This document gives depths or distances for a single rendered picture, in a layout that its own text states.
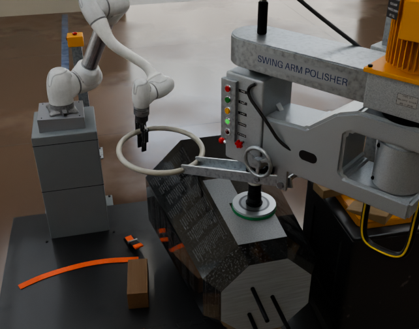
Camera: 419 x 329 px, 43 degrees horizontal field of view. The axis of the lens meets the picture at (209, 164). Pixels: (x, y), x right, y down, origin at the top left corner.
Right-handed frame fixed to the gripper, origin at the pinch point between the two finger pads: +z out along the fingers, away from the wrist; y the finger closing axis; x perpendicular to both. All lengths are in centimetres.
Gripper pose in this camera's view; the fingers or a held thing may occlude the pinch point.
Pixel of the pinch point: (141, 144)
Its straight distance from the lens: 316.2
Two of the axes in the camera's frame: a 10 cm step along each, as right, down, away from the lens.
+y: 5.6, 5.0, -6.6
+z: -0.6, 8.2, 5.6
